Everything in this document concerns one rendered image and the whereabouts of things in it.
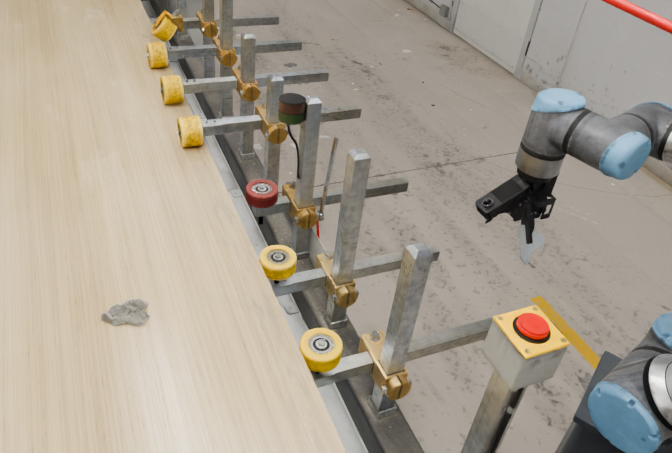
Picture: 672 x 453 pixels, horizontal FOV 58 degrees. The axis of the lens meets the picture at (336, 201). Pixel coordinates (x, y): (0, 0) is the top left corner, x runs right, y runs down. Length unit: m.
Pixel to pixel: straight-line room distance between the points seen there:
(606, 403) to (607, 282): 1.69
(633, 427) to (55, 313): 1.11
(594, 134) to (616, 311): 1.77
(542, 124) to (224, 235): 0.70
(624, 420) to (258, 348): 0.72
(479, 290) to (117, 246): 1.73
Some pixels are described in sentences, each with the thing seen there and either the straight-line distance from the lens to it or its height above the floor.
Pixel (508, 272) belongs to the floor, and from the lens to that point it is 2.85.
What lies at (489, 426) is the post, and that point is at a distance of 0.94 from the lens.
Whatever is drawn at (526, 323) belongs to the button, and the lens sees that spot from 0.81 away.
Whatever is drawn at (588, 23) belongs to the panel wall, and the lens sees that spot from 4.29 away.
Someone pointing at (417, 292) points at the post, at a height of 1.05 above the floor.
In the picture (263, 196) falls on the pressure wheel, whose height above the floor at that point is 0.91.
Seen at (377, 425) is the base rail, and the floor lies 0.70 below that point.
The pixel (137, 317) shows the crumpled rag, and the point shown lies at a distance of 1.20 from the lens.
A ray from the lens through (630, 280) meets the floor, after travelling 3.09.
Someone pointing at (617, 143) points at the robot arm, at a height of 1.28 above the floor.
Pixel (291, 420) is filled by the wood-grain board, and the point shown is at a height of 0.90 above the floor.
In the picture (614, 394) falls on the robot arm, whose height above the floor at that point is 0.84.
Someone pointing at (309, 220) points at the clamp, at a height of 0.85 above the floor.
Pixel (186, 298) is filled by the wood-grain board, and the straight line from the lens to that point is 1.23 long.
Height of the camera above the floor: 1.78
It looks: 36 degrees down
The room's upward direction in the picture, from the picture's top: 7 degrees clockwise
